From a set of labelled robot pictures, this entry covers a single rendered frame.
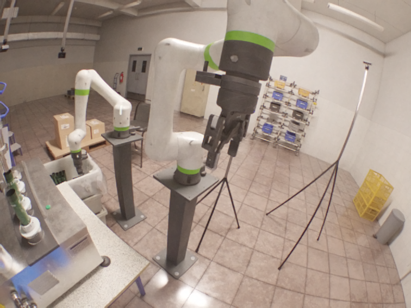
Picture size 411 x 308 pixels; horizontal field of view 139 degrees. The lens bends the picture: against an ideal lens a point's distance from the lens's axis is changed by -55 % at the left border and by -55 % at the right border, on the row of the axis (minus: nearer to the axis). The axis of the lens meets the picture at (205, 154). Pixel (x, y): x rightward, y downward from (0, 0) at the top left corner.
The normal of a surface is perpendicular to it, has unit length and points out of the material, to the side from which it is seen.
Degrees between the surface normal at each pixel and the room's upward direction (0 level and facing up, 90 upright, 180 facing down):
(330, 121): 90
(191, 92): 90
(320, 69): 90
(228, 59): 90
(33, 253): 0
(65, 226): 0
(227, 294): 0
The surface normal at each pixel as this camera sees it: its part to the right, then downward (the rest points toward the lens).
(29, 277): 0.88, 0.34
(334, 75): -0.44, 0.32
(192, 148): 0.41, 0.42
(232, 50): -0.71, 0.18
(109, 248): 0.18, -0.88
